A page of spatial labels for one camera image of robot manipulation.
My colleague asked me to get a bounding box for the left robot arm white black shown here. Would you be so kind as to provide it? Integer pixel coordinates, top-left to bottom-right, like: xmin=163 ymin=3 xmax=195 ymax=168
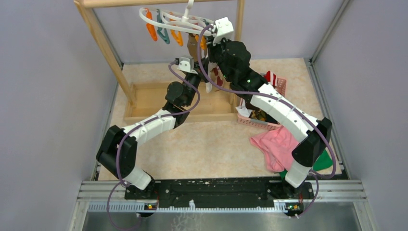
xmin=96 ymin=68 xmax=204 ymax=199

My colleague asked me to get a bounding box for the white round clip hanger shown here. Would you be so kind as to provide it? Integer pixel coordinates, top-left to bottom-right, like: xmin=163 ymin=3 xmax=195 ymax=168
xmin=139 ymin=0 xmax=214 ymax=47

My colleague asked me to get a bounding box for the brown sock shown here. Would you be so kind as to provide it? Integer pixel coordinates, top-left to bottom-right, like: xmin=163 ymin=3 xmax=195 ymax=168
xmin=187 ymin=33 xmax=208 ymax=64

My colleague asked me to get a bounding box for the pink plastic basket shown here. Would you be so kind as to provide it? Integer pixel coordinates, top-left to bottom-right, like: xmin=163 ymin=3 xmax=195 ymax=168
xmin=237 ymin=76 xmax=287 ymax=130

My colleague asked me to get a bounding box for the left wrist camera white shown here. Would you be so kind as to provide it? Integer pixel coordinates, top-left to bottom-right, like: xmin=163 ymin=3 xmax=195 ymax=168
xmin=177 ymin=56 xmax=197 ymax=74

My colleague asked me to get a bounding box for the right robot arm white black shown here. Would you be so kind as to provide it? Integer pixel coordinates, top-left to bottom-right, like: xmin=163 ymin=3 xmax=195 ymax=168
xmin=206 ymin=38 xmax=332 ymax=198

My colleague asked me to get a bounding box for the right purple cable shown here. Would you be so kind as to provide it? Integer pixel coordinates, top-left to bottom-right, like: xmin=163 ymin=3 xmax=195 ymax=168
xmin=196 ymin=25 xmax=337 ymax=218

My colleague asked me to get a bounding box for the purple striped sock maroon cuff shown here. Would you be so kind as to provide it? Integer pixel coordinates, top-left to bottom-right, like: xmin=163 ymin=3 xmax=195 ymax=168
xmin=210 ymin=66 xmax=221 ymax=79

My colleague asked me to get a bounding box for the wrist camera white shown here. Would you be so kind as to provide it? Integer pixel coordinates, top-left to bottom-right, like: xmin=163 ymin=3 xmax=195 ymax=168
xmin=177 ymin=56 xmax=197 ymax=74
xmin=211 ymin=17 xmax=234 ymax=46

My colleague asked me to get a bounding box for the green cloth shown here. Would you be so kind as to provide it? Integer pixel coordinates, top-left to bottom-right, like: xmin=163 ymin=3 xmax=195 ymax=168
xmin=277 ymin=150 xmax=333 ymax=179

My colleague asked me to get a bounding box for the red white striped sock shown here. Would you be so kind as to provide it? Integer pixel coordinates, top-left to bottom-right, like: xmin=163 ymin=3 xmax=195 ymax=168
xmin=264 ymin=71 xmax=278 ymax=87

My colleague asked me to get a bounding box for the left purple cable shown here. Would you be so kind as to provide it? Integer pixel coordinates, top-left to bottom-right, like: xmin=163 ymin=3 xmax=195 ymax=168
xmin=106 ymin=61 xmax=202 ymax=231

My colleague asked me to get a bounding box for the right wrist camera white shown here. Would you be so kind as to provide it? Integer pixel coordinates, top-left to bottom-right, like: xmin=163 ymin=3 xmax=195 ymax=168
xmin=211 ymin=17 xmax=234 ymax=46

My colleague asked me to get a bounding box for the wooden clothes rack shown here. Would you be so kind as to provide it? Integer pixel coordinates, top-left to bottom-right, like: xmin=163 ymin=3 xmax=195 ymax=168
xmin=74 ymin=0 xmax=237 ymax=124

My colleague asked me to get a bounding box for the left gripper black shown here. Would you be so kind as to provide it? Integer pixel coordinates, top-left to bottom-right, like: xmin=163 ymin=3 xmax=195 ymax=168
xmin=182 ymin=57 xmax=209 ymax=107

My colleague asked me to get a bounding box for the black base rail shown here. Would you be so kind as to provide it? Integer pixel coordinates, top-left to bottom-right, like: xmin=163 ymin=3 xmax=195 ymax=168
xmin=125 ymin=177 xmax=315 ymax=216

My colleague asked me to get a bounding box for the purple cable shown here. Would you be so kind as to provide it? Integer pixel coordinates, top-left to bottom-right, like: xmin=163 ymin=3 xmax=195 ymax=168
xmin=196 ymin=25 xmax=337 ymax=218
xmin=106 ymin=61 xmax=202 ymax=231

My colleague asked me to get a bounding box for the purple striped tan sock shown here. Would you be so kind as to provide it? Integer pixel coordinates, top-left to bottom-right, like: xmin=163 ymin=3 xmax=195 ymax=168
xmin=215 ymin=76 xmax=225 ymax=88

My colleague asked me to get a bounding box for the pink cloth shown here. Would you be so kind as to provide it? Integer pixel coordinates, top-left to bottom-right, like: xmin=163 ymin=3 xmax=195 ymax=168
xmin=249 ymin=127 xmax=299 ymax=173

